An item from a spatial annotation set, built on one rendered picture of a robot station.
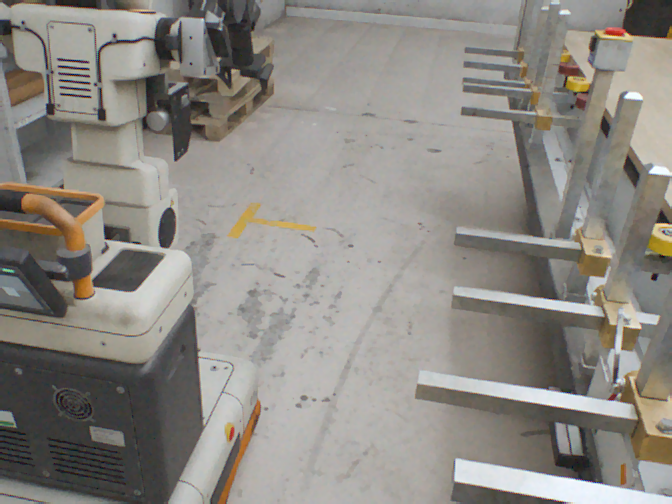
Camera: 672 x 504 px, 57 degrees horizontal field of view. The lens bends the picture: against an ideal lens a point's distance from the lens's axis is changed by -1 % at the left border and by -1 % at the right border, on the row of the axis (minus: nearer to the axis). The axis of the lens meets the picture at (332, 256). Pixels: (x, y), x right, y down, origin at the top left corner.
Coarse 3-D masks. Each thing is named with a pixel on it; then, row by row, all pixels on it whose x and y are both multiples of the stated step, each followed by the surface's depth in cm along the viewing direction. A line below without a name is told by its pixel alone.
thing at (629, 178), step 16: (560, 80) 303; (560, 112) 291; (576, 112) 256; (576, 128) 253; (608, 128) 205; (592, 160) 219; (592, 176) 216; (624, 176) 180; (624, 192) 177; (624, 208) 175; (608, 224) 189; (640, 272) 155; (640, 288) 154; (656, 288) 143; (640, 304) 152; (656, 304) 142
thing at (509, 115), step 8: (464, 112) 217; (472, 112) 217; (480, 112) 216; (488, 112) 216; (496, 112) 215; (504, 112) 214; (512, 112) 214; (520, 112) 214; (528, 112) 215; (512, 120) 215; (520, 120) 215; (528, 120) 214; (552, 120) 213; (560, 120) 212; (568, 120) 212; (576, 120) 211
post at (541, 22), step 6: (546, 6) 245; (540, 12) 246; (546, 12) 245; (540, 18) 247; (546, 18) 246; (540, 24) 248; (540, 30) 249; (534, 36) 253; (540, 36) 250; (534, 42) 252; (540, 42) 251; (534, 48) 252; (540, 48) 252; (534, 54) 253; (534, 60) 255; (528, 66) 259; (534, 66) 256; (528, 72) 257; (534, 72) 257; (528, 78) 259; (522, 102) 264; (528, 102) 263
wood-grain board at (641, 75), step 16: (576, 32) 321; (576, 48) 284; (640, 48) 292; (656, 48) 295; (640, 64) 261; (656, 64) 263; (624, 80) 235; (640, 80) 236; (656, 80) 237; (608, 96) 213; (656, 96) 217; (608, 112) 197; (640, 112) 198; (656, 112) 199; (640, 128) 183; (656, 128) 184; (640, 144) 170; (656, 144) 171; (640, 160) 160; (656, 160) 160
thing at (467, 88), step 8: (464, 88) 238; (472, 88) 237; (480, 88) 236; (488, 88) 236; (496, 88) 235; (504, 88) 235; (512, 88) 236; (520, 88) 236; (512, 96) 236; (520, 96) 235; (528, 96) 234; (552, 96) 233; (560, 96) 232; (568, 96) 231; (576, 96) 231
